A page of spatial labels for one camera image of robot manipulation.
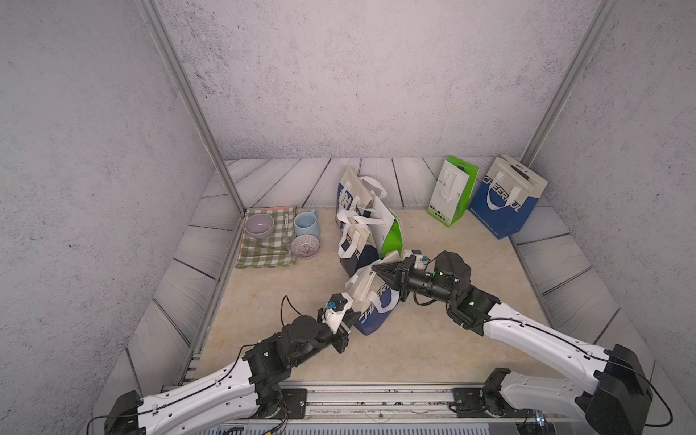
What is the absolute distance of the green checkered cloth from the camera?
1038mm

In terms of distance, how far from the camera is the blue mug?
1.08m

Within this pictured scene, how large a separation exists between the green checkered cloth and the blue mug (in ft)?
0.11
